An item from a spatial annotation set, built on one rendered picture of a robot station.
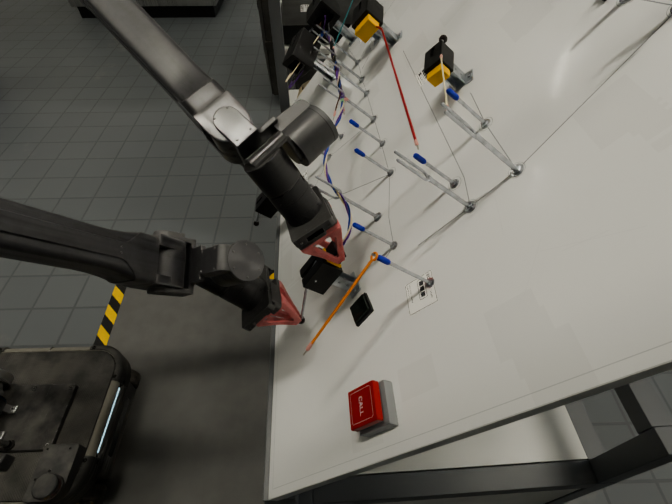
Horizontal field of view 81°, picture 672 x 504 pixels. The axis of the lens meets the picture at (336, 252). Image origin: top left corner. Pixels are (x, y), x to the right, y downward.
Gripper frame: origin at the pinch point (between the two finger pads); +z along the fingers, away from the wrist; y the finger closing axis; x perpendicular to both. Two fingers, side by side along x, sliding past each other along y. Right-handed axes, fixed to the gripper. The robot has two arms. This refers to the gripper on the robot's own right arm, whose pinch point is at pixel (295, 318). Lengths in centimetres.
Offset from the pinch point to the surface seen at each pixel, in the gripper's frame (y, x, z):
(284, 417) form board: -9.9, 12.5, 7.4
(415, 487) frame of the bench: -20.7, 5.2, 31.3
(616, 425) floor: 11, -22, 154
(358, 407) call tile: -21.7, -7.3, 0.8
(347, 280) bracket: -1.0, -12.1, 0.5
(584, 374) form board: -32.6, -31.3, 0.4
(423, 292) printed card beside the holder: -12.6, -22.0, 1.4
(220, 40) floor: 409, 30, -10
